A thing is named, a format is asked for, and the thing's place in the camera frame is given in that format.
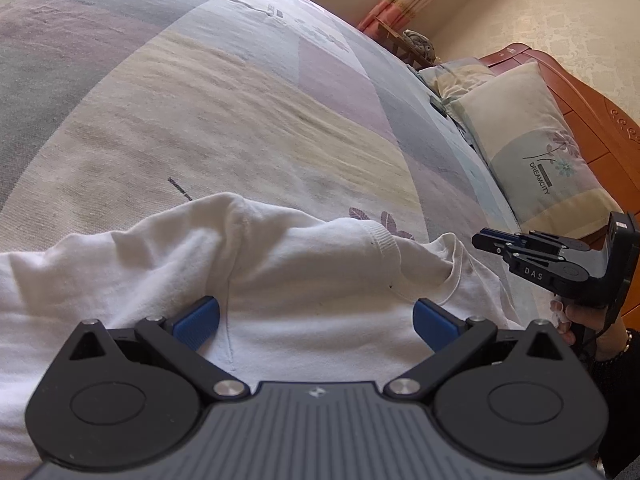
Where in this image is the white printed sweatshirt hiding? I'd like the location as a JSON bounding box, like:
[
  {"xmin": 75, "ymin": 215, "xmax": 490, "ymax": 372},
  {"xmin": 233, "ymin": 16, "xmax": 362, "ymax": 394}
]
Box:
[{"xmin": 1, "ymin": 193, "xmax": 520, "ymax": 479}]

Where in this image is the person's right hand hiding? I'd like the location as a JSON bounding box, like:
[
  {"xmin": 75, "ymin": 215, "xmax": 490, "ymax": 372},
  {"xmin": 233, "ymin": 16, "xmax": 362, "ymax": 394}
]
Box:
[{"xmin": 550, "ymin": 297, "xmax": 628, "ymax": 362}]

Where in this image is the front pastel pillow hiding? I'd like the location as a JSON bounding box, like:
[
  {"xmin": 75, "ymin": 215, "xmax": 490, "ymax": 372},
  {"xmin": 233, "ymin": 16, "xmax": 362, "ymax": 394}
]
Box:
[{"xmin": 450, "ymin": 61, "xmax": 620, "ymax": 238}]

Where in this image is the pastel pillow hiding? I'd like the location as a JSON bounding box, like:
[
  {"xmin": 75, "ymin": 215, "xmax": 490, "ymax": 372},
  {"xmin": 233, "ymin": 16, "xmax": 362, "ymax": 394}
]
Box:
[
  {"xmin": 419, "ymin": 58, "xmax": 496, "ymax": 107},
  {"xmin": 450, "ymin": 61, "xmax": 620, "ymax": 238}
]

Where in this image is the wooden headboard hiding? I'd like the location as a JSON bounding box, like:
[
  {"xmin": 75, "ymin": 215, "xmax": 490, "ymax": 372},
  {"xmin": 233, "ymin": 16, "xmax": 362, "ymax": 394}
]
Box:
[{"xmin": 482, "ymin": 44, "xmax": 640, "ymax": 214}]

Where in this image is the black remote control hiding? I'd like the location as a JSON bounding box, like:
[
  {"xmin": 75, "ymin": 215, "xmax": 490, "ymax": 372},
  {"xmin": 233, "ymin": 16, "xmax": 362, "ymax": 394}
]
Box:
[{"xmin": 430, "ymin": 96, "xmax": 448, "ymax": 118}]

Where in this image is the rear pastel pillow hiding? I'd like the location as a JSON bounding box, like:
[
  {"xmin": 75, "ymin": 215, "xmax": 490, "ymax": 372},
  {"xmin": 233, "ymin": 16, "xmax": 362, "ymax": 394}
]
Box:
[{"xmin": 419, "ymin": 58, "xmax": 496, "ymax": 107}]

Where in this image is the wooden bedside table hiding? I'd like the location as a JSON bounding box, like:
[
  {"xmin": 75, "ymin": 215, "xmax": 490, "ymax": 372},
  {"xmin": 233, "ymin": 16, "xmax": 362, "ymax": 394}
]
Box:
[{"xmin": 375, "ymin": 18, "xmax": 438, "ymax": 70}]

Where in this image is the patchwork pastel bed sheet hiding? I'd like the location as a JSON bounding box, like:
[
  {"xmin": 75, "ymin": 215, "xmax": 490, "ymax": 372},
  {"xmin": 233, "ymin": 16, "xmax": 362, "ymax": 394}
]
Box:
[{"xmin": 1, "ymin": 0, "xmax": 516, "ymax": 252}]

